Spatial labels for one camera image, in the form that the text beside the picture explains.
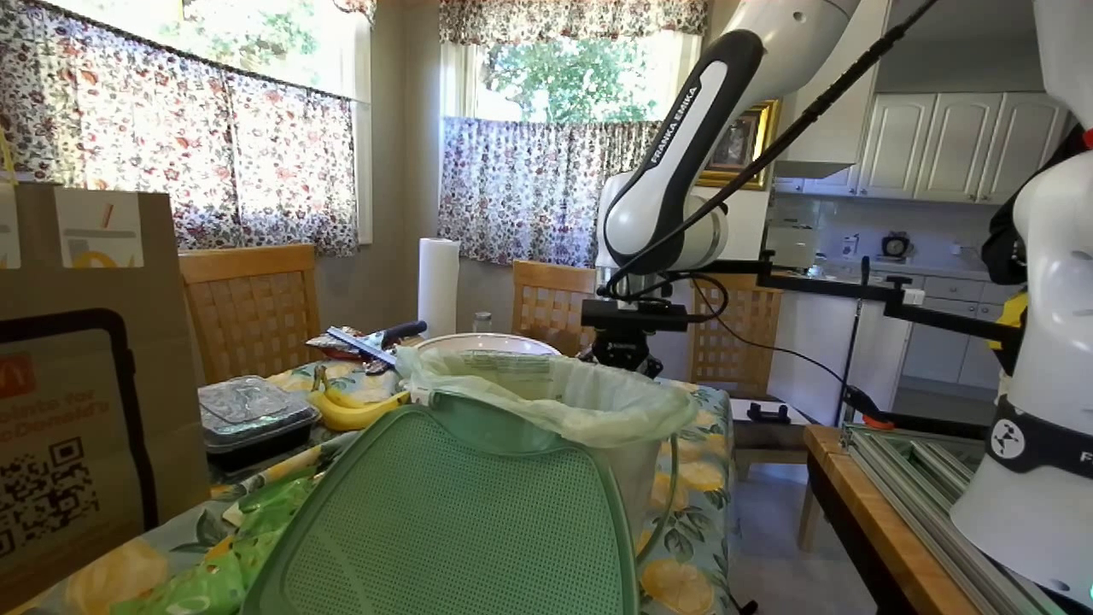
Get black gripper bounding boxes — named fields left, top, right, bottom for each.
left=588, top=323, right=666, bottom=378

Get white bin with green liner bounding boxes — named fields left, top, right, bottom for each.
left=393, top=340, right=701, bottom=549

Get green plastic bin lid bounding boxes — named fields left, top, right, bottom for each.
left=240, top=397, right=642, bottom=615

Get wooden lattice-back chair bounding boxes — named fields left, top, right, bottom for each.
left=182, top=241, right=323, bottom=388
left=508, top=258, right=606, bottom=357

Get lemon print tablecloth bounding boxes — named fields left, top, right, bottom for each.
left=10, top=354, right=738, bottom=615

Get white plate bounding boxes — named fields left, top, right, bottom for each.
left=407, top=329, right=568, bottom=364

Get small black device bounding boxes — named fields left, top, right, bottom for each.
left=744, top=401, right=796, bottom=427

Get white paper towel roll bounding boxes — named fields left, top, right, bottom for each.
left=415, top=237, right=465, bottom=333

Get narrow floral cafe curtain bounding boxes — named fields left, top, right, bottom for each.
left=433, top=111, right=664, bottom=275

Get yellow banana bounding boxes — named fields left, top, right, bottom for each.
left=306, top=378, right=407, bottom=434

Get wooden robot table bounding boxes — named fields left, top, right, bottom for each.
left=803, top=423, right=985, bottom=615

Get white range hood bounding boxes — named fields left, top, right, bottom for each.
left=771, top=0, right=898, bottom=182

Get white lower kitchen cabinets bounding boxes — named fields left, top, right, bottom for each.
left=898, top=271, right=1017, bottom=397

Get white kitchen cabinets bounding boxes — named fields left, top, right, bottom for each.
left=898, top=271, right=1017, bottom=397
left=857, top=93, right=1076, bottom=207

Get aluminium mounting rails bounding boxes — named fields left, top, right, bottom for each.
left=848, top=423, right=1068, bottom=615

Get floral window valance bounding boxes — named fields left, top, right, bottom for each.
left=438, top=0, right=712, bottom=46

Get black tray with foil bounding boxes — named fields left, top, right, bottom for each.
left=195, top=371, right=321, bottom=464

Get white upper kitchen cabinets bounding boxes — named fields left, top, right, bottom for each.
left=857, top=93, right=1076, bottom=207

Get green plastic bag pack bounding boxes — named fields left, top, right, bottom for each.
left=132, top=475, right=319, bottom=615

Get wide floral cafe curtain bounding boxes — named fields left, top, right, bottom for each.
left=0, top=0, right=362, bottom=257

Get brown paper bag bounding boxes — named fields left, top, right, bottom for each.
left=0, top=182, right=215, bottom=611

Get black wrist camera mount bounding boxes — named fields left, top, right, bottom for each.
left=577, top=297, right=692, bottom=333

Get gold picture frame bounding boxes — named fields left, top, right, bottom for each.
left=692, top=98, right=785, bottom=190

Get thin black camera cable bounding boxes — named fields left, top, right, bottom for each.
left=691, top=275, right=994, bottom=442

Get black handled knife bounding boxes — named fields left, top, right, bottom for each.
left=304, top=316, right=433, bottom=377

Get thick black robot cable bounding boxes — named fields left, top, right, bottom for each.
left=602, top=0, right=944, bottom=295

